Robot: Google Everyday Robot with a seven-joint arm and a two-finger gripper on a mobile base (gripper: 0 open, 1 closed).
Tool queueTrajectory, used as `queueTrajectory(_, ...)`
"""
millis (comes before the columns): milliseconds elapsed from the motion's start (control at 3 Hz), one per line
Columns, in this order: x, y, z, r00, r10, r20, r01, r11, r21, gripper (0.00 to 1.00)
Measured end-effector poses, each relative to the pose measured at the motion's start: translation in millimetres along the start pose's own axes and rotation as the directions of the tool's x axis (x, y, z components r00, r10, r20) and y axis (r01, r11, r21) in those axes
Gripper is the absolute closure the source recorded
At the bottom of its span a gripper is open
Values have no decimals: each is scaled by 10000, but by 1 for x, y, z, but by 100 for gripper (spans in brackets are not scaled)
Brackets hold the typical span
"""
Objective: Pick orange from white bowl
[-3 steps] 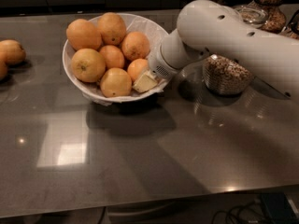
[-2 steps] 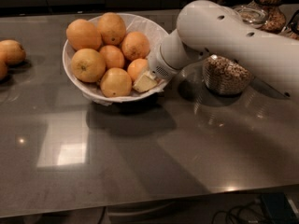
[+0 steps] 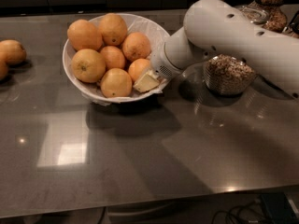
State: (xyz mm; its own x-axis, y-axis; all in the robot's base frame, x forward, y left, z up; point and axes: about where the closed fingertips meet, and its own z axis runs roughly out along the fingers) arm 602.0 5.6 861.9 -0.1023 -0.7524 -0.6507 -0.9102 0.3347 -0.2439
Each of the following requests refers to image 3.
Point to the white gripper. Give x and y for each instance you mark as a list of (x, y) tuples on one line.
[(160, 62)]

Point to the orange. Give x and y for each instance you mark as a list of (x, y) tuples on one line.
[(113, 29), (88, 65), (12, 52), (135, 46), (116, 83), (83, 34), (137, 67), (113, 56), (3, 70)]

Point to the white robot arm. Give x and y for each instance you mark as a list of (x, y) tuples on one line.
[(211, 27)]

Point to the front glass cereal jar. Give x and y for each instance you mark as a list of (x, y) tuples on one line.
[(227, 76)]

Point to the back right glass jar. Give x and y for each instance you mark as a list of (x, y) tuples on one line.
[(266, 13)]

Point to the black box under table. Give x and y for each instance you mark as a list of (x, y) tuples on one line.
[(278, 209)]

